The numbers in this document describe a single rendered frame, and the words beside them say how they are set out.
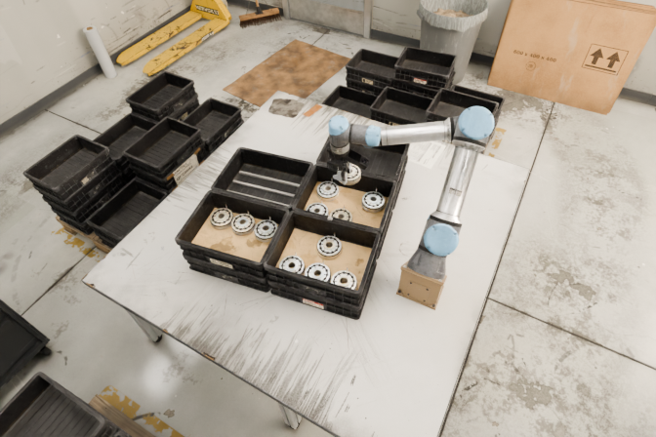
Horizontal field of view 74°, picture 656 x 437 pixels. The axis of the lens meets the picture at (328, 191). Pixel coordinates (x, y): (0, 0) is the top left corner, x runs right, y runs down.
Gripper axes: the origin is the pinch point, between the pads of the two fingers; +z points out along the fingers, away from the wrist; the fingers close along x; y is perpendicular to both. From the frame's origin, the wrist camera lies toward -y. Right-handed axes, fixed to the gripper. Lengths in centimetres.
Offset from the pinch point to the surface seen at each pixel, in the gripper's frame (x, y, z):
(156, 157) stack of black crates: -22, 136, 55
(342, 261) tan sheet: 32.8, -6.8, 12.6
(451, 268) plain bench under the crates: 16, -51, 28
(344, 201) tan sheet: 1.4, 2.0, 17.2
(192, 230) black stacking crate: 39, 59, 7
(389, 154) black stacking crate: -34.9, -10.7, 22.6
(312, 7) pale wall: -292, 132, 124
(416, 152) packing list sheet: -52, -23, 38
